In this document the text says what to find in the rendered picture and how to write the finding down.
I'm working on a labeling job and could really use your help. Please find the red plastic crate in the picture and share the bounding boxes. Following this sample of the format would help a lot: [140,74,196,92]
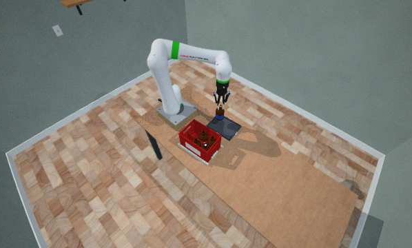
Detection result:
[180,122,222,163]

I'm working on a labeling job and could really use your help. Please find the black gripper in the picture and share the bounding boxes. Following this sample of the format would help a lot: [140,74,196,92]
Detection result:
[214,88,230,110]

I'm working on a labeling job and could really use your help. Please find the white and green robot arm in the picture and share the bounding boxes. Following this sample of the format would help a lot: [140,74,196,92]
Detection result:
[147,39,232,116]

